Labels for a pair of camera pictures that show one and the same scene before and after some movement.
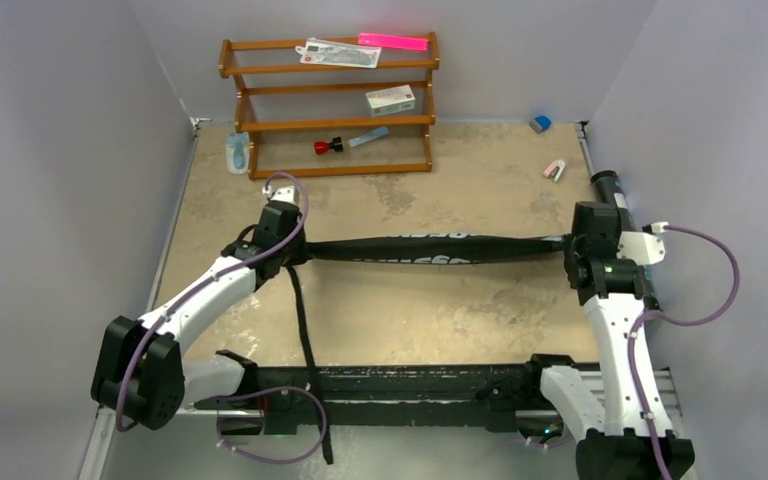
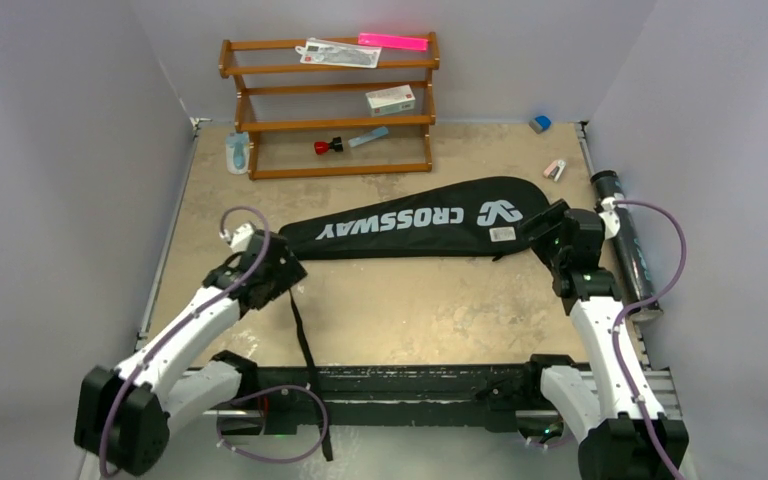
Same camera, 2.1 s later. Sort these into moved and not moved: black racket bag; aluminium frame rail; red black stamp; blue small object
Moved: black racket bag
Not moved: aluminium frame rail; blue small object; red black stamp
